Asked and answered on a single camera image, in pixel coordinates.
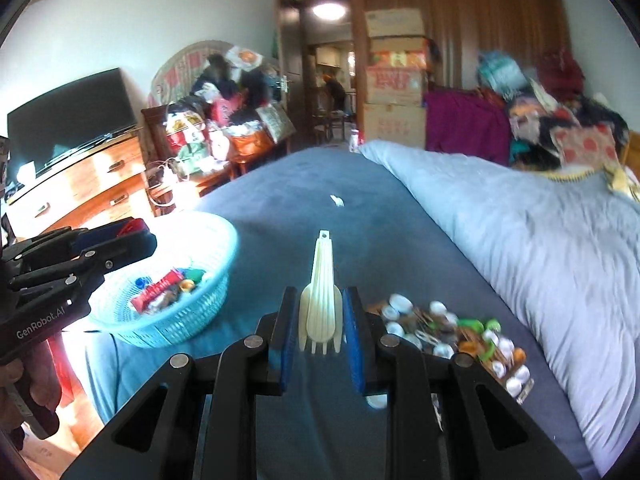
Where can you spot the pale cardboard box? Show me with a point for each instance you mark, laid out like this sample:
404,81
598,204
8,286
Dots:
395,22

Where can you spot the red snack packet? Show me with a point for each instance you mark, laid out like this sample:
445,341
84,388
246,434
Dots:
155,290

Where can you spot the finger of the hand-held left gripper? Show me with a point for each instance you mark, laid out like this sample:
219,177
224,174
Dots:
100,260
55,242

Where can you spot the heap of bags and clutter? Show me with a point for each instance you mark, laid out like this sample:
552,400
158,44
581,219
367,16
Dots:
225,110

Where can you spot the cream plastic fork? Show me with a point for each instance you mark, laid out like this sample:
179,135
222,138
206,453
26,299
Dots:
320,310

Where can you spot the person's left hand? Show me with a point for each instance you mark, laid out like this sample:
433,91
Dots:
9,375

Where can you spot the round striped board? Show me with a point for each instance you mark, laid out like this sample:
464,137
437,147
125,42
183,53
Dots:
175,70

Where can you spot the blue bottle cap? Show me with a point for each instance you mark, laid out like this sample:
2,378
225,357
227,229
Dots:
142,282

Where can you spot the wooden dresser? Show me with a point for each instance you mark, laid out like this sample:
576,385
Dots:
100,170

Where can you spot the white bottle cap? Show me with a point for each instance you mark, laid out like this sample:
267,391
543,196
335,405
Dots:
376,401

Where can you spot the red can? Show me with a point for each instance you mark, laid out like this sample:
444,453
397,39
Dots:
354,141

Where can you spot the purple cloth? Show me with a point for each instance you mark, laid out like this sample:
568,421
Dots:
465,125

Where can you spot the white paper scrap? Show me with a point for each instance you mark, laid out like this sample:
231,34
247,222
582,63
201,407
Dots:
338,201

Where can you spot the light blue quilt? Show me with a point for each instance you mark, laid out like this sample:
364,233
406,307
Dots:
525,240

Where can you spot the pile of caps and clips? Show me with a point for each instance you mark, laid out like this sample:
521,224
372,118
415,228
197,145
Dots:
440,330

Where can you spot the yellow fringed cloth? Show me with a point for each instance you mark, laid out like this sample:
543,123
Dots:
620,180

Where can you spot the red patterned pillow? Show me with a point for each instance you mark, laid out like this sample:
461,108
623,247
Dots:
587,146

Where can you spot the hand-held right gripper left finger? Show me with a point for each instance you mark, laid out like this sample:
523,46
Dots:
288,350

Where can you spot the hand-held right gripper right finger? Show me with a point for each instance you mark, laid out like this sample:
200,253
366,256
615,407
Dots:
353,340

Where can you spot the small red object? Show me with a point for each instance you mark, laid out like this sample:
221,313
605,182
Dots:
129,227

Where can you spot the black flat television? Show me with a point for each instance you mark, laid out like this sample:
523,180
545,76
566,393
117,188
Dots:
65,120

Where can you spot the wooden nightstand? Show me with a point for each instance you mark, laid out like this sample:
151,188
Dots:
210,180

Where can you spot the round ceiling lamp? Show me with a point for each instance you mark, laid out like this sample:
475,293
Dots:
329,11

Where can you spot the brown wooden door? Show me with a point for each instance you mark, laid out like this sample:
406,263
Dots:
289,60

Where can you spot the red printed cardboard box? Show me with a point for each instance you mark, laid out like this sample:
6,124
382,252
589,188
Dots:
396,86

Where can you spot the heap of colourful clothes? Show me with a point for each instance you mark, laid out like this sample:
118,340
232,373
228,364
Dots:
555,100

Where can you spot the light blue plastic basket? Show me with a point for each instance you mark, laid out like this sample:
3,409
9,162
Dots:
200,310

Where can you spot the orange printed cardboard box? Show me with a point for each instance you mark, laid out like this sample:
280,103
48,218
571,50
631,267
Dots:
400,54

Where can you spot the wooden wardrobe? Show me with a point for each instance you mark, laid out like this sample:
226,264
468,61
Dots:
475,10

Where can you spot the plain brown cardboard box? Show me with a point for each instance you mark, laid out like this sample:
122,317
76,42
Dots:
395,125

